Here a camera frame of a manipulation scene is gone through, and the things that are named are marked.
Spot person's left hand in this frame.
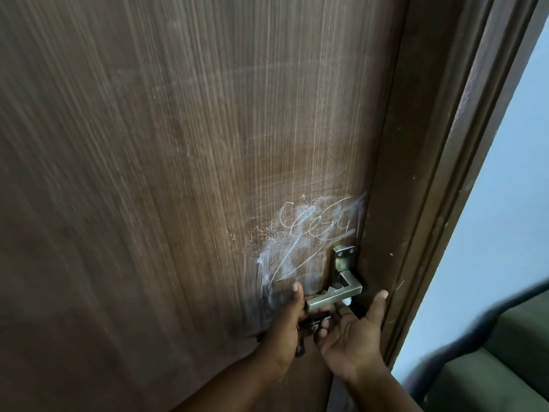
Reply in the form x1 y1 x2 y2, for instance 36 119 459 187
261 282 310 375

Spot person's right hand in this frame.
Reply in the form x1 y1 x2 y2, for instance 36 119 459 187
316 289 391 383

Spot dark key bunch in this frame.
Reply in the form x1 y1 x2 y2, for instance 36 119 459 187
295 312 333 359

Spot person's left forearm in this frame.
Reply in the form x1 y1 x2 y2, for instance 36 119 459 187
172 349 289 412

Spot person's right forearm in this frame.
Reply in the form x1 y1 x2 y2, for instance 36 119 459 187
342 365 426 412

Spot green sofa with dark edge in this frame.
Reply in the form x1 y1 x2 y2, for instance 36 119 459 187
403 279 549 412

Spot brown wooden door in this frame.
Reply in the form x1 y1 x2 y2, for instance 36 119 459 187
0 0 410 412

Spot metal lever door handle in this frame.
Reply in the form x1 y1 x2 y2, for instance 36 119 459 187
305 245 363 314

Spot dark brown door frame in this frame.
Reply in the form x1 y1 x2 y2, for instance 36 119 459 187
327 0 546 412

